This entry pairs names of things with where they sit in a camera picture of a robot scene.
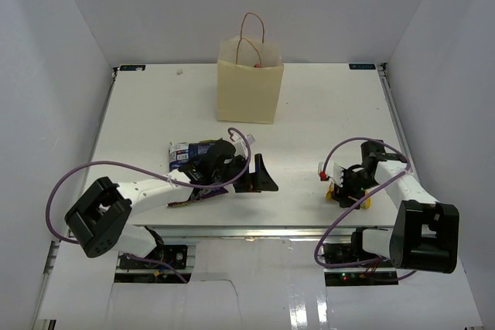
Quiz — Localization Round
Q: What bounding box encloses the beige paper bag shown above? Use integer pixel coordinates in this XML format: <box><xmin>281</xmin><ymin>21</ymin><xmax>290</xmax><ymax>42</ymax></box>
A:
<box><xmin>217</xmin><ymin>12</ymin><xmax>284</xmax><ymax>124</ymax></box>

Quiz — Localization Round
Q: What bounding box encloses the right blue corner label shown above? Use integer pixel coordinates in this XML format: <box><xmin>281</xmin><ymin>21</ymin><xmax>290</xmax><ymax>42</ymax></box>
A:
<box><xmin>349</xmin><ymin>63</ymin><xmax>376</xmax><ymax>70</ymax></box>

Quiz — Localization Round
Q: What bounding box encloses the blue corner label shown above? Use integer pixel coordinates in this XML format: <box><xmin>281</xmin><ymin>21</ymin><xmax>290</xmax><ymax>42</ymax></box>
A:
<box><xmin>118</xmin><ymin>64</ymin><xmax>146</xmax><ymax>72</ymax></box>
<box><xmin>349</xmin><ymin>63</ymin><xmax>376</xmax><ymax>70</ymax></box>

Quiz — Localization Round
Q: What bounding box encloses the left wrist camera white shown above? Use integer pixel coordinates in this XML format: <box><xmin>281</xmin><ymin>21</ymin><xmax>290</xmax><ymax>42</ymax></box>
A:
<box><xmin>230</xmin><ymin>133</ymin><xmax>255</xmax><ymax>157</ymax></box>

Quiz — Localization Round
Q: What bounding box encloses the yellow snack bar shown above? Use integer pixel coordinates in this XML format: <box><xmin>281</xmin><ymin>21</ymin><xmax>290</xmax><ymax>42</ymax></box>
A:
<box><xmin>324</xmin><ymin>186</ymin><xmax>373</xmax><ymax>210</ymax></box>

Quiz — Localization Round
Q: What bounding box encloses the large blue purple snack bag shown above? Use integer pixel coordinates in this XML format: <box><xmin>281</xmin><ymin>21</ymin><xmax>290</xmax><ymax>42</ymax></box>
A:
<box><xmin>168</xmin><ymin>140</ymin><xmax>228</xmax><ymax>208</ymax></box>

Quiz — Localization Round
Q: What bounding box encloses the left blue corner label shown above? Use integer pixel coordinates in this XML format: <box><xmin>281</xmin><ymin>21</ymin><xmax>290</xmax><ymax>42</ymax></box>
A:
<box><xmin>118</xmin><ymin>64</ymin><xmax>146</xmax><ymax>72</ymax></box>

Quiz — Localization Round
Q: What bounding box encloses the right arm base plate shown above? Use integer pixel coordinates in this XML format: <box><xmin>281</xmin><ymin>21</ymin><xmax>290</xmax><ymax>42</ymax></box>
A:
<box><xmin>319</xmin><ymin>243</ymin><xmax>398</xmax><ymax>287</ymax></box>

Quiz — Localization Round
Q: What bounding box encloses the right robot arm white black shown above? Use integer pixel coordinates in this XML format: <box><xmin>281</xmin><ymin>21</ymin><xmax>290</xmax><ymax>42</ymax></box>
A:
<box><xmin>319</xmin><ymin>137</ymin><xmax>459</xmax><ymax>274</ymax></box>

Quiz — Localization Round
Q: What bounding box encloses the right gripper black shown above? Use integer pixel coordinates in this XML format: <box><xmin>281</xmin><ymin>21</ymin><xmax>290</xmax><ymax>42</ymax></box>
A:
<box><xmin>332</xmin><ymin>166</ymin><xmax>380</xmax><ymax>210</ymax></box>

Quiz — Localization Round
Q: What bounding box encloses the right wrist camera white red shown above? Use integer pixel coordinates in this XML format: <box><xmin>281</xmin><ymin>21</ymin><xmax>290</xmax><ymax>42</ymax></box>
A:
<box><xmin>317</xmin><ymin>161</ymin><xmax>346</xmax><ymax>186</ymax></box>

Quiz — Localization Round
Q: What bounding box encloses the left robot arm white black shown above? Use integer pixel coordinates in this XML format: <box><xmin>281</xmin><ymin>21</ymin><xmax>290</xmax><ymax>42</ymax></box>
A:
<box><xmin>65</xmin><ymin>139</ymin><xmax>278</xmax><ymax>267</ymax></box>

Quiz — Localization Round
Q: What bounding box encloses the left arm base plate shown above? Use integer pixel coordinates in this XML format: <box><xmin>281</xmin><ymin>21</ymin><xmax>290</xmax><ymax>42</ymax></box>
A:
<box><xmin>114</xmin><ymin>245</ymin><xmax>191</xmax><ymax>284</ymax></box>

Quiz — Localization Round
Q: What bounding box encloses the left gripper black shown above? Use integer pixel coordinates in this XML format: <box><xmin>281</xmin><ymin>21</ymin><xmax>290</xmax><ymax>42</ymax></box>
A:
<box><xmin>212</xmin><ymin>154</ymin><xmax>278</xmax><ymax>193</ymax></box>

